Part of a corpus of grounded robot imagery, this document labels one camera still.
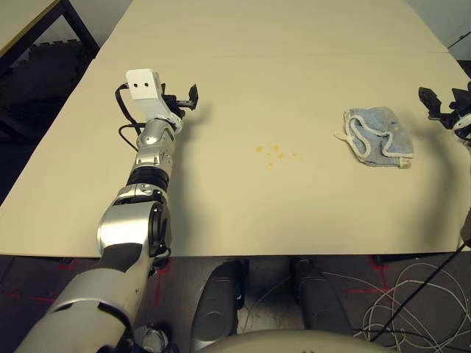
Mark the black tripod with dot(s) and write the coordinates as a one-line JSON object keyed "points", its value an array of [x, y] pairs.
{"points": [[460, 55]]}

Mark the black foam floor mat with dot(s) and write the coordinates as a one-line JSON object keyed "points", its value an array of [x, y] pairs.
{"points": [[37, 92]]}

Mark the yellow liquid spill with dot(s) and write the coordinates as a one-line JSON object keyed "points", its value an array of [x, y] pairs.
{"points": [[274, 154]]}

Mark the dark grey robot right leg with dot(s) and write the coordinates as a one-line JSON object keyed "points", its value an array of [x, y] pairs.
{"points": [[320, 301]]}

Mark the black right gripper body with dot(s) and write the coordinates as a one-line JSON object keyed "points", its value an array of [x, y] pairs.
{"points": [[449, 118]]}

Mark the black framed side table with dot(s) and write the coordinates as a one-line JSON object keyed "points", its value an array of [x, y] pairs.
{"points": [[22, 22]]}

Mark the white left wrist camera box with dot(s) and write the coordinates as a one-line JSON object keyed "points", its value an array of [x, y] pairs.
{"points": [[143, 84]]}

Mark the beige robot waist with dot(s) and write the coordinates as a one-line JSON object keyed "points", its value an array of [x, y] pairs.
{"points": [[287, 343]]}

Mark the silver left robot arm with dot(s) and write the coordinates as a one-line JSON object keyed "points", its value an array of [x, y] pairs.
{"points": [[121, 220]]}

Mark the light blue rag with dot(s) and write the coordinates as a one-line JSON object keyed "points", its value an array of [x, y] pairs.
{"points": [[393, 141]]}

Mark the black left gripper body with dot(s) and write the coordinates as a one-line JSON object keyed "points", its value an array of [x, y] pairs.
{"points": [[176, 102]]}

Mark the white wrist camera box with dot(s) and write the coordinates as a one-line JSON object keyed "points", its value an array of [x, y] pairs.
{"points": [[464, 125], [143, 84]]}

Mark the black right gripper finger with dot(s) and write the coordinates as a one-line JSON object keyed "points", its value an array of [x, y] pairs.
{"points": [[458, 99], [431, 103]]}

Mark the grey bystander shoe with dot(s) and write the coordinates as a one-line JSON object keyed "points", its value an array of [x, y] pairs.
{"points": [[154, 340]]}

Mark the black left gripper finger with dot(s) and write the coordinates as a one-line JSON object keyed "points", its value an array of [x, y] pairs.
{"points": [[193, 96]]}

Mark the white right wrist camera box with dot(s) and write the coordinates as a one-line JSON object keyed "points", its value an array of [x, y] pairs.
{"points": [[464, 125]]}

